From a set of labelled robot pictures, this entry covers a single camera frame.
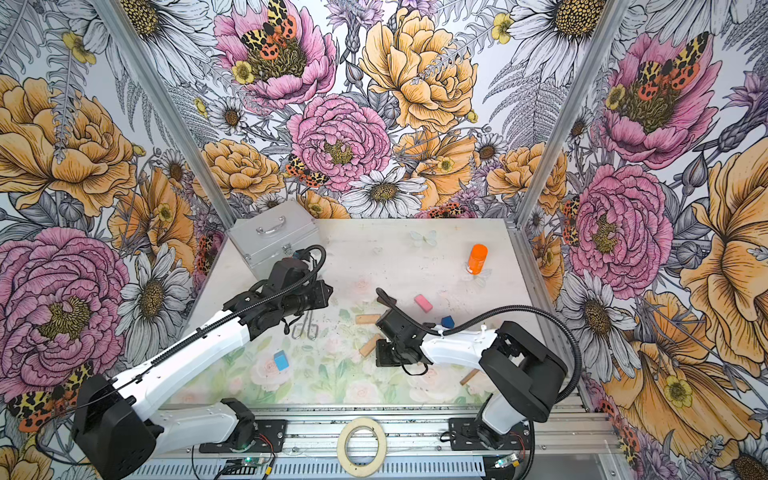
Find long natural wood block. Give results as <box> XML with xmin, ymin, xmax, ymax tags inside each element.
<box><xmin>359</xmin><ymin>334</ymin><xmax>383</xmax><ymax>358</ymax></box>

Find pink block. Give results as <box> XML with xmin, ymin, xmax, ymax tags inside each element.
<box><xmin>414</xmin><ymin>294</ymin><xmax>433</xmax><ymax>313</ymax></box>

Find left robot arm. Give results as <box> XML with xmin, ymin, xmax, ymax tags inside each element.
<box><xmin>71</xmin><ymin>245</ymin><xmax>333</xmax><ymax>479</ymax></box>

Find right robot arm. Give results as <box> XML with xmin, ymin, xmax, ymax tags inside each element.
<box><xmin>375</xmin><ymin>305</ymin><xmax>578</xmax><ymax>449</ymax></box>

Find light blue triangular block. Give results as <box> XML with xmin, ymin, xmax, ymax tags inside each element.
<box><xmin>273</xmin><ymin>350</ymin><xmax>290</xmax><ymax>372</ymax></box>

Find metal tongs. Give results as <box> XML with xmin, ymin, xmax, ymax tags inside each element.
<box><xmin>291</xmin><ymin>311</ymin><xmax>319</xmax><ymax>341</ymax></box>

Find silver metal case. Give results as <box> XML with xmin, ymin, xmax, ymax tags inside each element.
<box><xmin>228</xmin><ymin>200</ymin><xmax>321</xmax><ymax>280</ymax></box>

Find thin wood stick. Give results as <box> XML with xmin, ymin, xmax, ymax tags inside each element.
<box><xmin>460</xmin><ymin>369</ymin><xmax>479</xmax><ymax>386</ymax></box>

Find orange plastic bottle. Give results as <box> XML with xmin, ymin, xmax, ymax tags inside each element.
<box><xmin>467</xmin><ymin>244</ymin><xmax>488</xmax><ymax>275</ymax></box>

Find masking tape roll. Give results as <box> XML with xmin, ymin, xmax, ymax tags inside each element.
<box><xmin>336</xmin><ymin>417</ymin><xmax>388</xmax><ymax>479</ymax></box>

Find right green circuit board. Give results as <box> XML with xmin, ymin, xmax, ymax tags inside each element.
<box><xmin>494</xmin><ymin>453</ymin><xmax>520</xmax><ymax>469</ymax></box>

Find green circuit board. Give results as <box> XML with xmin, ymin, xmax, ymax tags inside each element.
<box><xmin>224</xmin><ymin>457</ymin><xmax>271</xmax><ymax>476</ymax></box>
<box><xmin>494</xmin><ymin>453</ymin><xmax>520</xmax><ymax>469</ymax></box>

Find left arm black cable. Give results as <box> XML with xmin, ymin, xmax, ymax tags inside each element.
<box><xmin>35</xmin><ymin>244</ymin><xmax>328</xmax><ymax>463</ymax></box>

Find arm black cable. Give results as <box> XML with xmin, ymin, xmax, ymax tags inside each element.
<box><xmin>375</xmin><ymin>287</ymin><xmax>583</xmax><ymax>480</ymax></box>
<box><xmin>35</xmin><ymin>244</ymin><xmax>328</xmax><ymax>463</ymax></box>

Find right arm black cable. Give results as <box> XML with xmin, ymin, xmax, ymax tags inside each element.
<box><xmin>375</xmin><ymin>287</ymin><xmax>583</xmax><ymax>480</ymax></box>

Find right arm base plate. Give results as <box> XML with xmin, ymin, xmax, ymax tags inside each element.
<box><xmin>447</xmin><ymin>417</ymin><xmax>531</xmax><ymax>451</ymax></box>

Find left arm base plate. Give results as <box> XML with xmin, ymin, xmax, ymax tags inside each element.
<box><xmin>198</xmin><ymin>419</ymin><xmax>288</xmax><ymax>454</ymax></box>

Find aluminium frame rail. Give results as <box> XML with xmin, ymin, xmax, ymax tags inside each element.
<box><xmin>107</xmin><ymin>404</ymin><xmax>625</xmax><ymax>460</ymax></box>

